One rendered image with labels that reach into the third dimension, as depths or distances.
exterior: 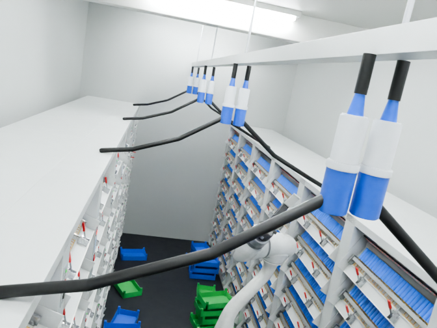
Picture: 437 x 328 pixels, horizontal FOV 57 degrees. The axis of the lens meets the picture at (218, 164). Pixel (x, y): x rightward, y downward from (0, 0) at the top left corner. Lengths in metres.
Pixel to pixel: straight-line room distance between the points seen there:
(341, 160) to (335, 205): 0.09
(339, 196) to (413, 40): 0.31
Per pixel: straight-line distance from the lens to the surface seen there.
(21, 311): 0.88
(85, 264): 1.95
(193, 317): 4.14
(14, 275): 0.99
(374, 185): 0.87
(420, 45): 0.74
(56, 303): 1.23
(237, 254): 1.73
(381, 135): 0.86
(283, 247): 1.78
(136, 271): 0.84
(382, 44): 0.83
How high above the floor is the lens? 2.25
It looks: 12 degrees down
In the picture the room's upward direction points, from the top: 10 degrees clockwise
